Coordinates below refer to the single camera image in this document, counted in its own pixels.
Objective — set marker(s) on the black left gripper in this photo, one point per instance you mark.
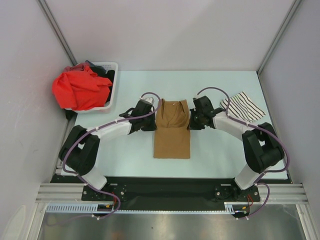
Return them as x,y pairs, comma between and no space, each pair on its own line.
152,126

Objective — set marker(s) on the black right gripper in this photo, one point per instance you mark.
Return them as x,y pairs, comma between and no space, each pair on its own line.
192,125

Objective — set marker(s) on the tan brown garment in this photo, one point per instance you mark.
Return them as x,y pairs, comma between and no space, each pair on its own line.
172,139

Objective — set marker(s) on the black white striped tank top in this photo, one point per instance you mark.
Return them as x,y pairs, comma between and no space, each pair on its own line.
242,107

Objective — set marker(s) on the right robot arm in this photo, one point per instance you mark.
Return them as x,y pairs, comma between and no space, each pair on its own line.
260,143

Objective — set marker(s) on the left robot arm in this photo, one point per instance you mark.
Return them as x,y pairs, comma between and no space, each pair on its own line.
80,149

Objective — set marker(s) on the black garment in basket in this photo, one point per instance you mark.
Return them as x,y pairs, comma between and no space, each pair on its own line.
101,72

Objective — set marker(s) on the white plastic laundry basket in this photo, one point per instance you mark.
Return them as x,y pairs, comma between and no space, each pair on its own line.
108,65

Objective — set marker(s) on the red garment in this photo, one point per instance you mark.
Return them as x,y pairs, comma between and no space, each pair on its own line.
79,88

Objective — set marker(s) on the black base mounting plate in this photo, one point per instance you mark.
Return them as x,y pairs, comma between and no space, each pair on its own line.
171,194

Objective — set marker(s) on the dark blue garment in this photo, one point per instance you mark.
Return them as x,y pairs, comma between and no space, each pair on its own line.
90,64

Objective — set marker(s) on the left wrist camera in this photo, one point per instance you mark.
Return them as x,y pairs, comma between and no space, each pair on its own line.
149,100

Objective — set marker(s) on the white slotted cable duct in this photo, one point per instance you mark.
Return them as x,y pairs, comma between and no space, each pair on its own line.
95,208

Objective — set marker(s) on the aluminium frame rail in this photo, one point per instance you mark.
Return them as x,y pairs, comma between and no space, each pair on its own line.
72,192

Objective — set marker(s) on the left aluminium corner post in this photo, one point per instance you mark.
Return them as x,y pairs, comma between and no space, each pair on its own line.
57,30

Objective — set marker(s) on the aluminium corner post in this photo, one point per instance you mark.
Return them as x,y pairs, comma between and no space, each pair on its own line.
57,30
294,8

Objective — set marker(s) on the right aluminium corner post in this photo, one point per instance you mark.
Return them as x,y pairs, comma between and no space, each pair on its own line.
294,8

